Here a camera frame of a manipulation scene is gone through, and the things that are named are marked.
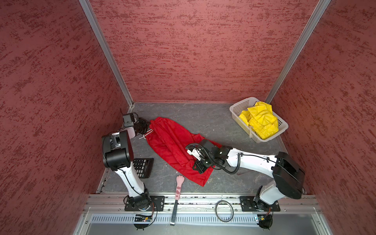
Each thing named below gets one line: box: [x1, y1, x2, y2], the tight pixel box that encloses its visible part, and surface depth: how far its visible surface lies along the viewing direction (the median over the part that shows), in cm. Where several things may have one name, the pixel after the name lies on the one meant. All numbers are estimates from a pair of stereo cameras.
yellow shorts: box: [238, 101, 280, 140], surface depth 98 cm
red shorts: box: [145, 117, 215, 187], surface depth 92 cm
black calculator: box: [132, 157, 155, 179], surface depth 87 cm
